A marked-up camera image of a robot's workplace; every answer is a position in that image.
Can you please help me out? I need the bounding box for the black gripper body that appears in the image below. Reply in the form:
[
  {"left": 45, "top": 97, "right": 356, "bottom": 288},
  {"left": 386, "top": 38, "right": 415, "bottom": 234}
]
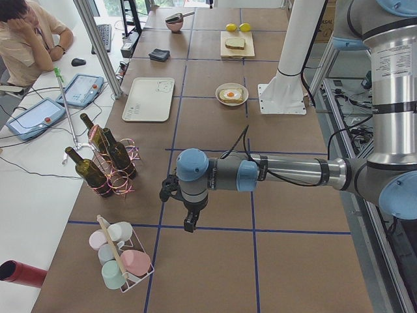
[{"left": 183, "top": 196, "right": 209, "bottom": 219}]

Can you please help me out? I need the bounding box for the bread slice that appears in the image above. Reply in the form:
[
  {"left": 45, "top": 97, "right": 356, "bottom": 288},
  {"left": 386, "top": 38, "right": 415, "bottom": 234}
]
[
  {"left": 219, "top": 88, "right": 244, "bottom": 104},
  {"left": 224, "top": 38, "right": 246, "bottom": 50}
]

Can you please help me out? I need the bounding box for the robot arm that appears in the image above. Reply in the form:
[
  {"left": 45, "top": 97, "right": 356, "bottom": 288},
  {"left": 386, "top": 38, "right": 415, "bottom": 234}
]
[{"left": 175, "top": 1, "right": 416, "bottom": 232}]

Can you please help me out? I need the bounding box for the cream bear tray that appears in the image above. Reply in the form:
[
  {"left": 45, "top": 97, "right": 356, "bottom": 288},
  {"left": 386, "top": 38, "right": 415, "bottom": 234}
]
[{"left": 122, "top": 78, "right": 175, "bottom": 122}]

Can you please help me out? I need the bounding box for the white cup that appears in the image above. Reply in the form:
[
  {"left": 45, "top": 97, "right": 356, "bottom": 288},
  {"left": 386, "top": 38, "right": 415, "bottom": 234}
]
[{"left": 107, "top": 221, "right": 133, "bottom": 242}]

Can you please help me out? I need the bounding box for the green wine bottle middle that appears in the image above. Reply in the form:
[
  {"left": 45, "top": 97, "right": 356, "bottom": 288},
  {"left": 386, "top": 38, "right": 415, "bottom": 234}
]
[{"left": 103, "top": 128, "right": 137, "bottom": 179}]

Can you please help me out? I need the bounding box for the green wine bottle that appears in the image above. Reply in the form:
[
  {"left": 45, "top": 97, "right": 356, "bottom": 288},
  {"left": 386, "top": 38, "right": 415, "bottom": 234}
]
[
  {"left": 65, "top": 147, "right": 113, "bottom": 198},
  {"left": 103, "top": 128, "right": 137, "bottom": 179},
  {"left": 79, "top": 113, "right": 107, "bottom": 154}
]

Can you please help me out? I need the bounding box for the grey cup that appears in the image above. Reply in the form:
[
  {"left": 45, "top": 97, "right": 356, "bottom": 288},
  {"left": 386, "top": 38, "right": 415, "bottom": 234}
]
[{"left": 98, "top": 243, "right": 115, "bottom": 265}]

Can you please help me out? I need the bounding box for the light pink cup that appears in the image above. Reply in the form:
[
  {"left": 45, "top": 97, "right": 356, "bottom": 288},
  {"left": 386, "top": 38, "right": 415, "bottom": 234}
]
[{"left": 89, "top": 230, "right": 108, "bottom": 251}]

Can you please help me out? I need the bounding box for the mint green cup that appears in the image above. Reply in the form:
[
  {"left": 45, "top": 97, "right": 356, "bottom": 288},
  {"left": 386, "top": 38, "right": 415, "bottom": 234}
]
[{"left": 101, "top": 260, "right": 126, "bottom": 290}]

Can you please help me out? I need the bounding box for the green wine bottle front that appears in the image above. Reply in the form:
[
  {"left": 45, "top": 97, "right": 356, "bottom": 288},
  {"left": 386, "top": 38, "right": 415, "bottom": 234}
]
[{"left": 65, "top": 147, "right": 113, "bottom": 198}]

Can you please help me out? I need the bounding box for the fried egg toy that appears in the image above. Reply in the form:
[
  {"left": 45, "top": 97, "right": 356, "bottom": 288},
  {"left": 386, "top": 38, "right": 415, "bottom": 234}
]
[{"left": 223, "top": 90, "right": 241, "bottom": 100}]

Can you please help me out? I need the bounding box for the green wine bottle rear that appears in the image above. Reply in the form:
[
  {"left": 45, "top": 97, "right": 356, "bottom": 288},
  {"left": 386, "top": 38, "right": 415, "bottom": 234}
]
[{"left": 79, "top": 113, "right": 107, "bottom": 154}]

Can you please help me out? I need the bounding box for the white round plate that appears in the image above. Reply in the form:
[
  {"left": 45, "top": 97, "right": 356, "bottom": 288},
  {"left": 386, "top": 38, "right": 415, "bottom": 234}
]
[{"left": 215, "top": 83, "right": 249, "bottom": 106}]

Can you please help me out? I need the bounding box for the grey folded cloth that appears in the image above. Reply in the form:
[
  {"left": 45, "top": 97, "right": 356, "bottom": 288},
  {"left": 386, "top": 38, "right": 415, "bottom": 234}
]
[{"left": 148, "top": 48, "right": 170, "bottom": 62}]

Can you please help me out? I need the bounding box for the wooden cutting board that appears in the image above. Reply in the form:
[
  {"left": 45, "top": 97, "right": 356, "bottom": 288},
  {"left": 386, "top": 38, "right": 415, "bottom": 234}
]
[{"left": 220, "top": 31, "right": 255, "bottom": 59}]

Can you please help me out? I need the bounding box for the teach pendant far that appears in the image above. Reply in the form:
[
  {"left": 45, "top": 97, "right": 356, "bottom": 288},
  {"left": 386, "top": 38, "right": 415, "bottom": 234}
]
[{"left": 63, "top": 74, "right": 104, "bottom": 108}]

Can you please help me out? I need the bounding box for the teach pendant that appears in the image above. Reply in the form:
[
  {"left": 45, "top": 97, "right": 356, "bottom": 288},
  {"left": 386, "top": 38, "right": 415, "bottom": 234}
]
[
  {"left": 63, "top": 74, "right": 104, "bottom": 108},
  {"left": 6, "top": 98, "right": 66, "bottom": 141}
]

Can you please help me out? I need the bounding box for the black power strip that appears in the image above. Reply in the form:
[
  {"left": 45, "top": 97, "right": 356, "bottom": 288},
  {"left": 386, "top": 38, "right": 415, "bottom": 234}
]
[{"left": 121, "top": 31, "right": 139, "bottom": 59}]

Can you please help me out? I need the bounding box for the teach pendant near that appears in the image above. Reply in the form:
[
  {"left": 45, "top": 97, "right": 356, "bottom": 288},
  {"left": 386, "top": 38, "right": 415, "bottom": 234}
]
[{"left": 6, "top": 98, "right": 66, "bottom": 141}]

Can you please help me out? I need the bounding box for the pink bowl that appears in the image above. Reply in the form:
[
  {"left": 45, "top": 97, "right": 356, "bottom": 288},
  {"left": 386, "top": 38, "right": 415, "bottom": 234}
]
[{"left": 165, "top": 20, "right": 184, "bottom": 33}]

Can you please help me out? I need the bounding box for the yellow lemon left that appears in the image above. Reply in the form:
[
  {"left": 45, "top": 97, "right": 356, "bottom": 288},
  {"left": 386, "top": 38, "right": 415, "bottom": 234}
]
[{"left": 225, "top": 23, "right": 238, "bottom": 32}]

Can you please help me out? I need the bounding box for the red cylinder tube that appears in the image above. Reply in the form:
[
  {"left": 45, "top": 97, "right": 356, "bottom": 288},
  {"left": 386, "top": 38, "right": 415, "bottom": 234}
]
[{"left": 1, "top": 260, "right": 48, "bottom": 288}]

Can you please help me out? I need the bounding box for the green tipped grabber stick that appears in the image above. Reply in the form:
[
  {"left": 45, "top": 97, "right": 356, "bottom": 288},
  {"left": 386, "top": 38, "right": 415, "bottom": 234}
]
[{"left": 53, "top": 67, "right": 91, "bottom": 151}]

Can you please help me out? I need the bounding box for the black computer mouse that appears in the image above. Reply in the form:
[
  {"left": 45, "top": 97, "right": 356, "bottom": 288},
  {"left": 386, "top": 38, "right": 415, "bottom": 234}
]
[{"left": 71, "top": 57, "right": 86, "bottom": 67}]

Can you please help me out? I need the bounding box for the black keyboard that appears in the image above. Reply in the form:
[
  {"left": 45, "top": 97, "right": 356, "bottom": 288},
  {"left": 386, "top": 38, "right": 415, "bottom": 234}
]
[{"left": 96, "top": 24, "right": 112, "bottom": 52}]

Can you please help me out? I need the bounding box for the seated person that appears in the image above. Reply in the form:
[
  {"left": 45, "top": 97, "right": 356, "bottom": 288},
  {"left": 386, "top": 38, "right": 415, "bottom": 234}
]
[{"left": 1, "top": 1, "right": 74, "bottom": 87}]

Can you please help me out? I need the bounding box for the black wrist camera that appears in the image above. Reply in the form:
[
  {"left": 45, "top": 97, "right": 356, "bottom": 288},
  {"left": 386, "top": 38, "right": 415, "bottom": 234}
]
[{"left": 159, "top": 174, "right": 179, "bottom": 203}]

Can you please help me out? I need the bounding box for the white wire cup rack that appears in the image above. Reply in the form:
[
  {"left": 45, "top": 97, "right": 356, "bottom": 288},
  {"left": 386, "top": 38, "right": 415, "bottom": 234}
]
[{"left": 89, "top": 215, "right": 154, "bottom": 293}]

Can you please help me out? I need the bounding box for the copper wire bottle rack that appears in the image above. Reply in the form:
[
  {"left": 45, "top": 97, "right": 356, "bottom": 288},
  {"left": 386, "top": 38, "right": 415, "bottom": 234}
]
[{"left": 88, "top": 125, "right": 134, "bottom": 196}]

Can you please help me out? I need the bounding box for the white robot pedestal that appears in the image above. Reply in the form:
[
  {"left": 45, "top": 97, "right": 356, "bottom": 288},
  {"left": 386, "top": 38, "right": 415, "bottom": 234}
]
[{"left": 258, "top": 0, "right": 327, "bottom": 115}]

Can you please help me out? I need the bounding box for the aluminium frame post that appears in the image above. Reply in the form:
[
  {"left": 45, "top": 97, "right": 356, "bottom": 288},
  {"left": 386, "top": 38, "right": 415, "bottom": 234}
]
[{"left": 73, "top": 0, "right": 122, "bottom": 99}]

